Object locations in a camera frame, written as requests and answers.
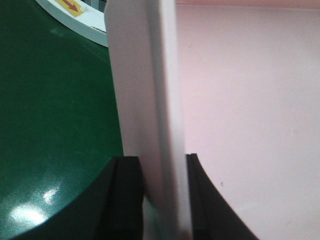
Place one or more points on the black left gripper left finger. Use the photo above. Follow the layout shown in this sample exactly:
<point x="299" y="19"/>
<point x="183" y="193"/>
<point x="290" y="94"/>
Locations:
<point x="80" y="198"/>

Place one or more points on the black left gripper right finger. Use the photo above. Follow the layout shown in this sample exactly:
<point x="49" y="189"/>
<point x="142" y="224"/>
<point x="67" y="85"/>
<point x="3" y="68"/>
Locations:
<point x="212" y="217"/>

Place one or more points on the pink plastic bin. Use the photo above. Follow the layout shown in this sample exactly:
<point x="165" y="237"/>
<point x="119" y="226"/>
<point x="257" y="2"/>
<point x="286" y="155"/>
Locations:
<point x="236" y="82"/>

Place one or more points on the green circular conveyor belt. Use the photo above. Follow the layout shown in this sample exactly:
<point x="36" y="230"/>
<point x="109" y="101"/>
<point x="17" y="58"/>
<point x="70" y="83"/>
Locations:
<point x="57" y="97"/>

